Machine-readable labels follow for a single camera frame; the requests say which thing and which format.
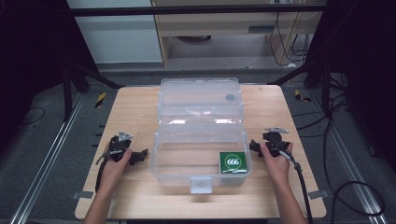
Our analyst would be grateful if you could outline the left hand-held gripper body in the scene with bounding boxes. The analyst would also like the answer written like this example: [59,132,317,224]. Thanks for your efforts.
[106,130,134,163]

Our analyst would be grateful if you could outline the black curtain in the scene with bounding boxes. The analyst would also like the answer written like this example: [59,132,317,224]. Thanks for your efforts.
[0,0,98,153]
[306,0,396,174]

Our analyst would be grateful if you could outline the person's left hand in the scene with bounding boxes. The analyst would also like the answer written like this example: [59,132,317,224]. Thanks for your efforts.
[99,148,134,189]

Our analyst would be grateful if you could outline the black floor cable bundle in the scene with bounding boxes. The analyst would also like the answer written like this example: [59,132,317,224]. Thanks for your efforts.
[291,91,354,140]

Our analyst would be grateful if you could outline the looped black floor cable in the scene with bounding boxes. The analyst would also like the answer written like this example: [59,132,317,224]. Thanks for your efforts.
[329,180,387,224]

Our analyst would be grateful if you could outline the green square box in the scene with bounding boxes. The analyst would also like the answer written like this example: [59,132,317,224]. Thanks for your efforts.
[219,150,249,175]

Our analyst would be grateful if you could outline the clear plastic storage box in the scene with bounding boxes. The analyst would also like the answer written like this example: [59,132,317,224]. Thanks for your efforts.
[148,77,253,195]

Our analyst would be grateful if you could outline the black metal stand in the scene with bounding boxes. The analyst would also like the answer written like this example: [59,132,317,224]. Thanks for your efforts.
[61,61,126,123]
[266,58,332,117]

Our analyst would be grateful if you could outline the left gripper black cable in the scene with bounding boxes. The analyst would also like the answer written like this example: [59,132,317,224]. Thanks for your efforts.
[94,148,121,193]

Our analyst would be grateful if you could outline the person's right hand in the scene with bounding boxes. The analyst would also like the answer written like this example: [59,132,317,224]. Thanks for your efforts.
[259,142,292,187]

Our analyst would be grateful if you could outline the thin black floor cable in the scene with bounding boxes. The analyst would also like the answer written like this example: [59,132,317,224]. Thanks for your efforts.
[18,105,47,127]

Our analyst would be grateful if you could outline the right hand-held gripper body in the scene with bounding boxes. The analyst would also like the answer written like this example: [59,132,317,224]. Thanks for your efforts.
[262,126,292,158]

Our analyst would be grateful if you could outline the light wooden desk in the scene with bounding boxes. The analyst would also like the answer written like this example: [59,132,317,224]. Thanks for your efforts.
[150,0,325,68]

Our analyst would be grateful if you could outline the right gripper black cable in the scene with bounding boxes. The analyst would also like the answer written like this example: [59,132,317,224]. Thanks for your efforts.
[278,149,314,224]

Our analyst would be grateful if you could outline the black horizontal bar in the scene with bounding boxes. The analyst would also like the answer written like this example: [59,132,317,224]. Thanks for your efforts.
[61,4,329,18]

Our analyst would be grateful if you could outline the grey tape piece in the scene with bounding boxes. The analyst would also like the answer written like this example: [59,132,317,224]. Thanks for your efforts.
[307,189,330,201]
[71,190,94,201]

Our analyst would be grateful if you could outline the hanging black cables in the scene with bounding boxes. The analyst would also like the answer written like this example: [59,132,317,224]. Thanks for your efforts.
[268,11,314,68]

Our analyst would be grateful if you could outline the yellow black striped tape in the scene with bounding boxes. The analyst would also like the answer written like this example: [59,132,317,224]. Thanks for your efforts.
[293,89,313,104]
[94,91,107,109]

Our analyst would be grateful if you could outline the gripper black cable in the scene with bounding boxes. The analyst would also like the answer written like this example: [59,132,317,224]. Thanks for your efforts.
[94,148,121,193]
[278,149,314,224]

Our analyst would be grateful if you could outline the metal floor rail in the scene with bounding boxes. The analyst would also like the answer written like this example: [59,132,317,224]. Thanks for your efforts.
[8,92,86,224]
[309,90,389,224]

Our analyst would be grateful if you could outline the white cabinet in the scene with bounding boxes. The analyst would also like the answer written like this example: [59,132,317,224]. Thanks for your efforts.
[66,0,163,65]

